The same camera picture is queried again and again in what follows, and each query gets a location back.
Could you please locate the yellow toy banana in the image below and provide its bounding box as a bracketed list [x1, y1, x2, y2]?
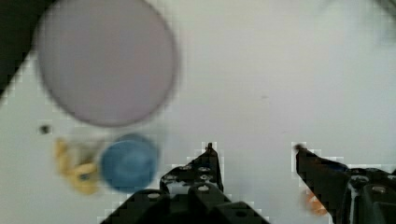
[53, 138, 99, 195]

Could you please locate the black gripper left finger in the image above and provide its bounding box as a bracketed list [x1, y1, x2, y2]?
[100, 145, 270, 224]

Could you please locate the toy orange slice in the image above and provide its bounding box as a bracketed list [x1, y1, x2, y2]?
[304, 189, 327, 217]

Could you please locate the blue cup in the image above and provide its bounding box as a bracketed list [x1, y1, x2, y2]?
[99, 133, 159, 193]

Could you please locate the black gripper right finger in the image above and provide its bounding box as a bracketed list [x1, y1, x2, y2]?
[294, 144, 396, 224]

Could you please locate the round grey plate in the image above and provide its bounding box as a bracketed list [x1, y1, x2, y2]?
[35, 0, 180, 127]

